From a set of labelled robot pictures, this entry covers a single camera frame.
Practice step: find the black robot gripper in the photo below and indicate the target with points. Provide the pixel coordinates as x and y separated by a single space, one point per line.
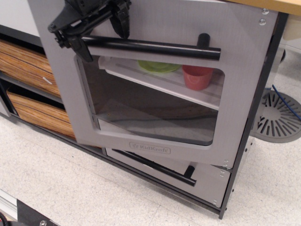
80 17

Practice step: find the black oven door handle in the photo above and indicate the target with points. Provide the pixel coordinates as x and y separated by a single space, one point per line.
154 47

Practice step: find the grey toy oven door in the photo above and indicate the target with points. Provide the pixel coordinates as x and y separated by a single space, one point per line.
112 112

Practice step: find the white oven shelf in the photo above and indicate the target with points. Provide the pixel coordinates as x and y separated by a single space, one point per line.
171 82

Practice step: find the green plastic plate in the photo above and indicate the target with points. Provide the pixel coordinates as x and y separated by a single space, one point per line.
158 67

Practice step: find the upper wood-pattern storage bin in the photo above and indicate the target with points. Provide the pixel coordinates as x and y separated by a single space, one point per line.
27 66

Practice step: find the wood-pattern storage bin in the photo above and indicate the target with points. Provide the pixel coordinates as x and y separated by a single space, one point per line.
27 66
41 114

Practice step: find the white cabinet door panel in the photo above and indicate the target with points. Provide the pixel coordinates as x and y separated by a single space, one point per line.
16 14

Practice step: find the lower wood-pattern storage bin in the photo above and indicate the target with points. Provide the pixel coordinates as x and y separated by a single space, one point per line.
41 114

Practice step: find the red plastic cup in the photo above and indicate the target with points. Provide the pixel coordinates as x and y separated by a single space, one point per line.
196 77

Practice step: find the grey lower drawer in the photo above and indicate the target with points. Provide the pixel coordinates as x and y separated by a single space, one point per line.
211 181

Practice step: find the wooden countertop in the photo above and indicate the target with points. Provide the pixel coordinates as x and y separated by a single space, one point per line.
287 6

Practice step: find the grey slotted round base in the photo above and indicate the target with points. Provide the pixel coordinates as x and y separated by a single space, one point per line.
278 119

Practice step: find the black toy kitchen frame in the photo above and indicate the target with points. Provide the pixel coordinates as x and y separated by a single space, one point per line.
274 57

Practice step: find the black drawer handle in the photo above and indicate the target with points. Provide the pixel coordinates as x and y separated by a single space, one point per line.
185 178

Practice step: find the aluminium rail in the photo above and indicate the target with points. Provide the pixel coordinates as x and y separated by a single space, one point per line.
8 205

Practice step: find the black metal bracket with screw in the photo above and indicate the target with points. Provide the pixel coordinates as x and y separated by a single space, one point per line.
31 217

